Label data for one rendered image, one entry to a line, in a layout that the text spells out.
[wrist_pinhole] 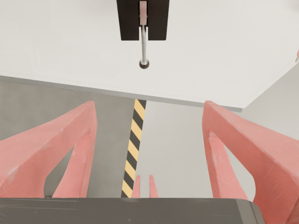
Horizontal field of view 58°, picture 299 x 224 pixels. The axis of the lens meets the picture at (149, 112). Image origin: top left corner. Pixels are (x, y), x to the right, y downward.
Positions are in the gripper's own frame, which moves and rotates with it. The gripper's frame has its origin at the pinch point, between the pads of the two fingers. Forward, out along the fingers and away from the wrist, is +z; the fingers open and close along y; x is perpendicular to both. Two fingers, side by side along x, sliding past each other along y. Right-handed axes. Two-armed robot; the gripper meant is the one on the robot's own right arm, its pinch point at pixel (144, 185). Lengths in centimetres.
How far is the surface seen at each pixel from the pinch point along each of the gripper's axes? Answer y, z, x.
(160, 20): -1.5, 9.0, -12.9
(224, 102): -15.5, 23.0, 13.6
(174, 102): -5.8, 22.9, 13.4
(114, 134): 16, 68, 90
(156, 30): -1.2, 9.3, -11.7
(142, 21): 0.1, 9.5, -12.5
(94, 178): 26, 51, 106
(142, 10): 0.1, 9.2, -13.7
